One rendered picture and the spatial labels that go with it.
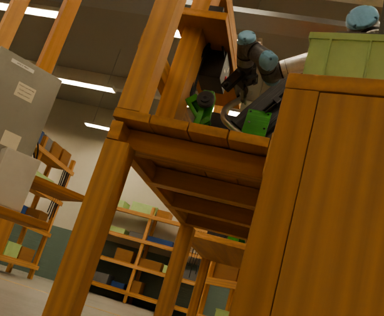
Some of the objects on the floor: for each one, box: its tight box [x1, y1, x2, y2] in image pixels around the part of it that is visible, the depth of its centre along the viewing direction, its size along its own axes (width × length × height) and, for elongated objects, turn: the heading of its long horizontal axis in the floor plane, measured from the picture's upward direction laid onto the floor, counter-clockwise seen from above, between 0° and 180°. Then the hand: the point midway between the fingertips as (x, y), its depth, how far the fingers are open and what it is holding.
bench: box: [41, 107, 270, 316], centre depth 216 cm, size 70×149×88 cm, turn 31°
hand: (239, 99), depth 220 cm, fingers closed on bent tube, 3 cm apart
